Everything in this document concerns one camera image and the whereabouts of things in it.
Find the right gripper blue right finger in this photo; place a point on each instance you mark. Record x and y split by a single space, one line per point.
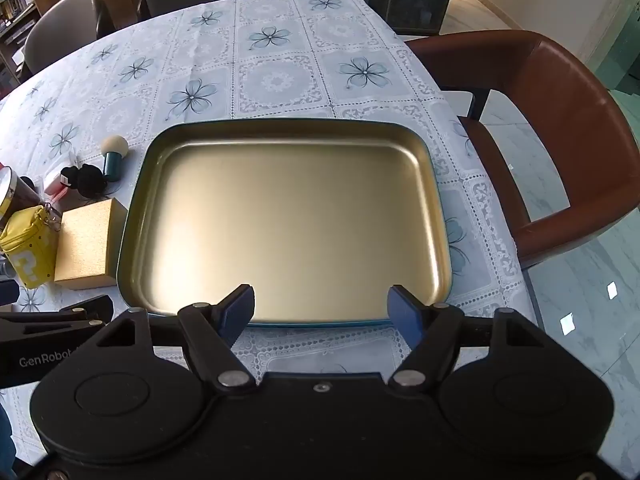
431 332

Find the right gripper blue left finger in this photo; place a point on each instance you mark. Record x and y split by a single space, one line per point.
211 331

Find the yellow question block pouch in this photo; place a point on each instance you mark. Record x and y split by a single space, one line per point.
30 241

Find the black plush toy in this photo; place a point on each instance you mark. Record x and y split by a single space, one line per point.
87 180

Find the teal mushroom makeup sponge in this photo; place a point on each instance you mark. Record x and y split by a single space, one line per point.
114 150

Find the gold flat box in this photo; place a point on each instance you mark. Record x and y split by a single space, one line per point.
88 245

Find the dark candle jar silver lid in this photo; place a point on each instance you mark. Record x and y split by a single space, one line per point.
15 195

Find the gold teal metal tray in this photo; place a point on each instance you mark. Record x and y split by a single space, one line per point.
320 216

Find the brown leather armchair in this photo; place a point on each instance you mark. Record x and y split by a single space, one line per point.
572 114

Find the floral lace tablecloth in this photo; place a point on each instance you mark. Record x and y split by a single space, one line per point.
236 59

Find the grey chair left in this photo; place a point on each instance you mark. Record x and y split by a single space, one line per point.
66 27

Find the wooden bookshelf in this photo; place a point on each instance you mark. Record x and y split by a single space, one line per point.
18 17

